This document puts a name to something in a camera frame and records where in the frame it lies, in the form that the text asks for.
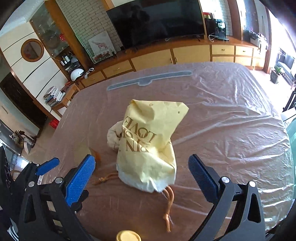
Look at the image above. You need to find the red plastic crate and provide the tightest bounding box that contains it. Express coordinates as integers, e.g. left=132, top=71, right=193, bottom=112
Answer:
left=49, top=119, right=59, bottom=129

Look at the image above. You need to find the yellow paper bag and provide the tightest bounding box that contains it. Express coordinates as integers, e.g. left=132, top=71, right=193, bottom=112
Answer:
left=116, top=99, right=189, bottom=193

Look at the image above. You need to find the brown bag string handle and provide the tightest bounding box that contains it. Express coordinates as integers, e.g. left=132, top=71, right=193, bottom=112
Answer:
left=92, top=172, right=175, bottom=232

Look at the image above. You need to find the giraffe picture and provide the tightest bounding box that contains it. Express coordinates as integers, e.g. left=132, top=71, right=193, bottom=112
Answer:
left=88, top=31, right=116, bottom=55

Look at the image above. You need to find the black flat screen television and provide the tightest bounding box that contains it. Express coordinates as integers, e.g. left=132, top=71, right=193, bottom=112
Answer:
left=107, top=0, right=205, bottom=49

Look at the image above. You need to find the white paper ball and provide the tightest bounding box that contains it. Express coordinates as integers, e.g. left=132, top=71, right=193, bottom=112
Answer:
left=107, top=120, right=123, bottom=151

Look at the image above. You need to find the wooden TV cabinet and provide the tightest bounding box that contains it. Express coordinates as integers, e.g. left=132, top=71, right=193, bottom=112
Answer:
left=76, top=37, right=266, bottom=89

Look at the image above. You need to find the amber jar with cream lid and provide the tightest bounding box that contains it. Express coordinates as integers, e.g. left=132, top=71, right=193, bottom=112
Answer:
left=74, top=143, right=101, bottom=168

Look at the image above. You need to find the glass display cabinet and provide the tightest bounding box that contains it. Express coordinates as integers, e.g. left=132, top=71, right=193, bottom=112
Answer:
left=30, top=1, right=92, bottom=80

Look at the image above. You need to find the white helmet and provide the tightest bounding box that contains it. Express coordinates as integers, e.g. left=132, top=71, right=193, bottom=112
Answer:
left=70, top=68, right=84, bottom=81

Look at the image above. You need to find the small wooden side table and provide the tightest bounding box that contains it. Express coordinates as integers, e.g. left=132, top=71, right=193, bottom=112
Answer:
left=52, top=84, right=80, bottom=120

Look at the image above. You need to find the black coffee machine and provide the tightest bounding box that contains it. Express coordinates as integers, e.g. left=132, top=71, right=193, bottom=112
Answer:
left=205, top=19, right=229, bottom=42

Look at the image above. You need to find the potted green plant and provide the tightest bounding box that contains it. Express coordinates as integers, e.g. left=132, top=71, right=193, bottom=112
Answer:
left=270, top=66, right=282, bottom=84

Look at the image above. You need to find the clear plastic table cover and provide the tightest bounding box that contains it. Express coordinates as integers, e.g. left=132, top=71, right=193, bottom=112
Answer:
left=42, top=62, right=295, bottom=240

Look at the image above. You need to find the stack of books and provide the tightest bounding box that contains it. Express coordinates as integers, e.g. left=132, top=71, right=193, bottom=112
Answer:
left=43, top=86, right=66, bottom=108

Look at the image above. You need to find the flower picture frame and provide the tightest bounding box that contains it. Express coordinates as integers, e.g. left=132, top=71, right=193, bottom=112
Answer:
left=92, top=50, right=116, bottom=64

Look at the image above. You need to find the round wooden wall frame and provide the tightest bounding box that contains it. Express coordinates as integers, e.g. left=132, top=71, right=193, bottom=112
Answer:
left=21, top=39, right=44, bottom=62

